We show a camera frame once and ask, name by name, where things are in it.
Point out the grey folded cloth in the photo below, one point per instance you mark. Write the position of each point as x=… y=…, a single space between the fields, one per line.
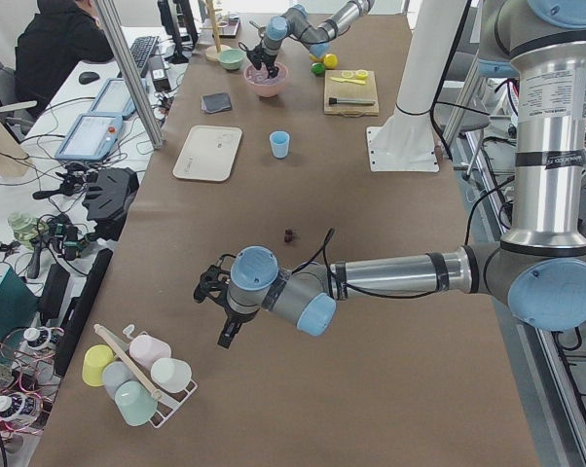
x=216 y=102

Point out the black keyboard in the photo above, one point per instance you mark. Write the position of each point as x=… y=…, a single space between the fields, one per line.
x=141 y=49

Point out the grey cup on rack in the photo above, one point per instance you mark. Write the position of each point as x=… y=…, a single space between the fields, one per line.
x=114 y=375

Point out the green ceramic bowl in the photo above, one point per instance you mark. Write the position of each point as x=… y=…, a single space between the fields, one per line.
x=231 y=59

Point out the lemon slice lower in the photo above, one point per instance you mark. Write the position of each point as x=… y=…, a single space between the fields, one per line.
x=361 y=74

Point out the pink cup on rack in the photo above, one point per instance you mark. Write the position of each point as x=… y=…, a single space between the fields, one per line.
x=146 y=350

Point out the teach pendant near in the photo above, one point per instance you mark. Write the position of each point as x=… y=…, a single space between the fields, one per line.
x=91 y=137

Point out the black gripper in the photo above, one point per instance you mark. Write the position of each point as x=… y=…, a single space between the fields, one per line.
x=237 y=317
x=270 y=61

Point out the steel muddler black tip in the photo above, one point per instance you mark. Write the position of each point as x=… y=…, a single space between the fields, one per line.
x=332 y=101

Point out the yellow plastic knife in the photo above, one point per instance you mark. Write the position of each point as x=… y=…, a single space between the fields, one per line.
x=348 y=80

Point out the white cup on rack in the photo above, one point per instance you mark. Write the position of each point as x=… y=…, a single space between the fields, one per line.
x=172 y=375

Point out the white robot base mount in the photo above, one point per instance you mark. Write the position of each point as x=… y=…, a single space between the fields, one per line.
x=405 y=142

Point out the yellow lemon lower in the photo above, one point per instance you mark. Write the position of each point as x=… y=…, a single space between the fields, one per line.
x=330 y=61

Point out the cream rabbit tray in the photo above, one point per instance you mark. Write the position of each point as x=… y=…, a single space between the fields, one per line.
x=208 y=153

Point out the green lime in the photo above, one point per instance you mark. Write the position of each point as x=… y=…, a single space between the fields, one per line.
x=318 y=69

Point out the wooden stand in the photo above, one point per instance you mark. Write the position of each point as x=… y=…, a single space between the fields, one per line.
x=213 y=52

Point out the pink bowl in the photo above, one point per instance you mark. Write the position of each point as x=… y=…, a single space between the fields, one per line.
x=267 y=91

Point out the teach pendant far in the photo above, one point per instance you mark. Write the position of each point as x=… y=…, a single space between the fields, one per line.
x=114 y=97

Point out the aluminium frame post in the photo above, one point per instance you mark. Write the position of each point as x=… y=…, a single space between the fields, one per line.
x=111 y=24

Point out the mint cup on rack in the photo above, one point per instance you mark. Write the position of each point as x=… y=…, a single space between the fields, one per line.
x=135 y=403

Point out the seated person in black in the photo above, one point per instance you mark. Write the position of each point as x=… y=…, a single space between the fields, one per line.
x=62 y=34

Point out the light blue plastic cup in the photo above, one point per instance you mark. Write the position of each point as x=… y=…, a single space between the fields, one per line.
x=279 y=141

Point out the white wire cup rack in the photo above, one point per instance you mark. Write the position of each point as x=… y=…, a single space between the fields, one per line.
x=168 y=403

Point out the teach pendant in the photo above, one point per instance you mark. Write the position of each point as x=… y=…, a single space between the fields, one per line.
x=114 y=97
x=91 y=137

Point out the wooden cutting board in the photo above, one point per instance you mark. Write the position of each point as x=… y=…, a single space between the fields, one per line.
x=334 y=89

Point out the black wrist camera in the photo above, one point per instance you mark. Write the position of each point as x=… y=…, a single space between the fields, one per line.
x=213 y=284

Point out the yellow cup on rack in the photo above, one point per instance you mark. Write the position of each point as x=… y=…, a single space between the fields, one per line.
x=96 y=359

